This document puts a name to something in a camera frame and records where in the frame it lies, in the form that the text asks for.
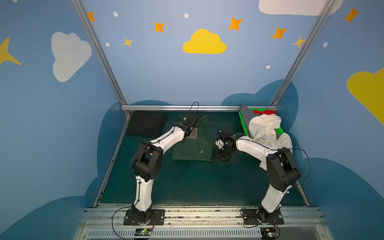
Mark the bright green basket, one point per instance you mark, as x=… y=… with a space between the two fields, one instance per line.
x=278 y=131

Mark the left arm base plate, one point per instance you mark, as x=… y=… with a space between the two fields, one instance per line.
x=157 y=216

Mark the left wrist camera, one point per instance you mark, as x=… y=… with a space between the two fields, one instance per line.
x=190 y=120

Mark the dark green t-shirt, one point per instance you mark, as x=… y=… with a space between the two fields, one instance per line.
x=199 y=149

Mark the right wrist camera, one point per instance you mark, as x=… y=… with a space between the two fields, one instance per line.
x=227 y=136

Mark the aluminium frame right post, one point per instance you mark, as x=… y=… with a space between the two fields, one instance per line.
x=304 y=50

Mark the folded black t-shirt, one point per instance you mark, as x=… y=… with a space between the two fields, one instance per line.
x=147 y=124

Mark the left controller board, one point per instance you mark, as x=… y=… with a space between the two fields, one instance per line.
x=143 y=232

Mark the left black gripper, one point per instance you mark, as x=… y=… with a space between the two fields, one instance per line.
x=192 y=132

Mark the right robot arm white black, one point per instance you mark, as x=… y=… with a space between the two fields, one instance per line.
x=280 y=165

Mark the aluminium frame post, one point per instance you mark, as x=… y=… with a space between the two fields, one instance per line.
x=90 y=30
x=304 y=50

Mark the aluminium frame back rail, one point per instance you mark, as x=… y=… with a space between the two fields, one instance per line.
x=181 y=108

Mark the aluminium frame left post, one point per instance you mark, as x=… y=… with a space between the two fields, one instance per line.
x=90 y=30

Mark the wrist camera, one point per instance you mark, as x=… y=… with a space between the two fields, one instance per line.
x=227 y=136
x=190 y=120

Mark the white t-shirt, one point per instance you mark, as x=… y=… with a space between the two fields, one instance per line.
x=262 y=129

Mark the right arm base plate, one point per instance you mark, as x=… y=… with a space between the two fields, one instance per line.
x=254 y=217

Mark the controller board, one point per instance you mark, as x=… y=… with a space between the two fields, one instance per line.
x=268 y=233
x=143 y=232

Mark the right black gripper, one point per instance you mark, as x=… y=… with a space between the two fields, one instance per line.
x=220 y=150

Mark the grey t-shirt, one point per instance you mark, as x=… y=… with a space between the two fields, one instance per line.
x=247 y=115

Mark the right controller board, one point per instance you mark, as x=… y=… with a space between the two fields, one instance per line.
x=268 y=233

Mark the red t-shirt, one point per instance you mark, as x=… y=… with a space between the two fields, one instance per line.
x=264 y=112

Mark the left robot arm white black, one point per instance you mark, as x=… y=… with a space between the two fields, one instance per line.
x=147 y=164

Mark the aluminium front rail base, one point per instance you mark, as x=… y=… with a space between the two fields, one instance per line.
x=202 y=223

